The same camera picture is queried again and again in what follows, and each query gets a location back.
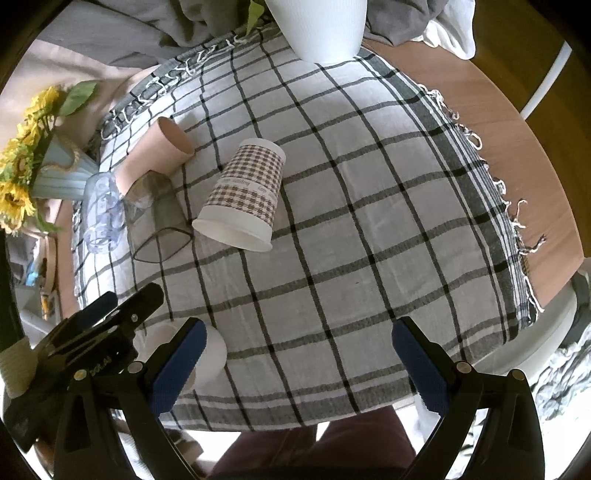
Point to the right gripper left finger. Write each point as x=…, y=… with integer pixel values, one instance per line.
x=87, y=444

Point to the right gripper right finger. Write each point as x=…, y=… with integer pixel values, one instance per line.
x=510, y=445

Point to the white cup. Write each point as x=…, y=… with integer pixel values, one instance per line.
x=210, y=363

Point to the smoky grey square cup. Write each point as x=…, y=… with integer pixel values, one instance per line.
x=157, y=228

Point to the checkered paper cup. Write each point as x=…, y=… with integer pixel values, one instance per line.
x=240, y=210

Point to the pink cup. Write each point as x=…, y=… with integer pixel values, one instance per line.
x=162, y=149

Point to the clear blue plastic jar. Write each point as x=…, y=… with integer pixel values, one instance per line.
x=102, y=214

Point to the light blue ribbed vase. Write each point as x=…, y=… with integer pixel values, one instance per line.
x=64, y=171

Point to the sunflower bouquet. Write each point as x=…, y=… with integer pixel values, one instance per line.
x=22, y=156

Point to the checkered grey tablecloth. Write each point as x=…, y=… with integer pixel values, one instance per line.
x=387, y=209

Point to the grey curtain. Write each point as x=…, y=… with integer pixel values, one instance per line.
x=140, y=34

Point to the green potted plant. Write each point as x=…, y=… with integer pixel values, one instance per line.
x=254, y=13

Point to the white plant pot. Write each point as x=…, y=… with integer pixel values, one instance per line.
x=325, y=32

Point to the white chair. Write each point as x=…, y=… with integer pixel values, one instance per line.
x=548, y=81

